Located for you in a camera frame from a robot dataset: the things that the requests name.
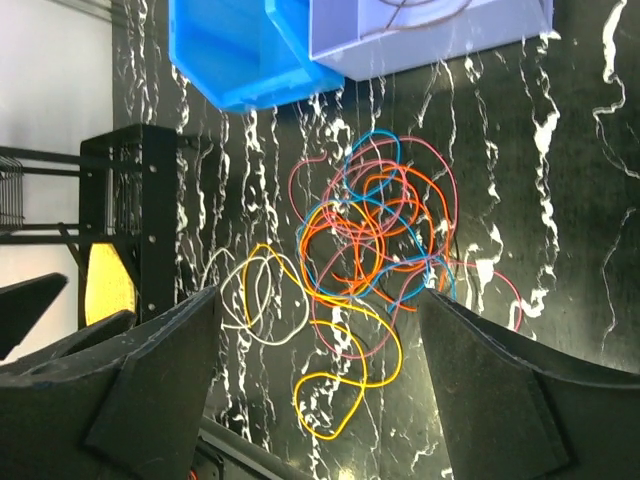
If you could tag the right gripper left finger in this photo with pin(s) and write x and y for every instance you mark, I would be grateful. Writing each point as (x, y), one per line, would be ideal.
(117, 400)

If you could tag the black wire dish rack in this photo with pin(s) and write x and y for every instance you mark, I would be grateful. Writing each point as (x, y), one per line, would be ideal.
(128, 185)

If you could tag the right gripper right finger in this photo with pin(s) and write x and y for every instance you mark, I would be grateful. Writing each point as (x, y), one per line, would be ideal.
(513, 408)

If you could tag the lavender plastic bin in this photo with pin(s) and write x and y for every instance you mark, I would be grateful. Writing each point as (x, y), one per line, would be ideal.
(366, 39)

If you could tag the blue plastic bin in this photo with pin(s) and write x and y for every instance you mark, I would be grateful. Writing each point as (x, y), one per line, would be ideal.
(245, 55)

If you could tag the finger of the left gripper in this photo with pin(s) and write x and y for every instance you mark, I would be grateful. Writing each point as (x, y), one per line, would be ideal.
(23, 304)

